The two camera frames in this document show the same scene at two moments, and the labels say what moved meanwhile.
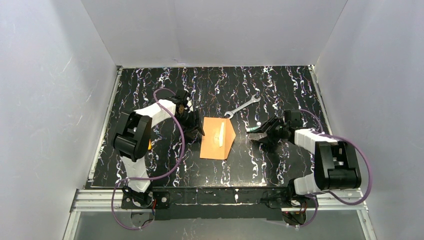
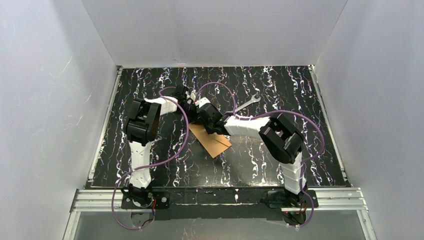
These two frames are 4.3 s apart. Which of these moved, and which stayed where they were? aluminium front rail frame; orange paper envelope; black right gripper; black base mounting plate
Moved: orange paper envelope; black right gripper
Stayed: aluminium front rail frame; black base mounting plate
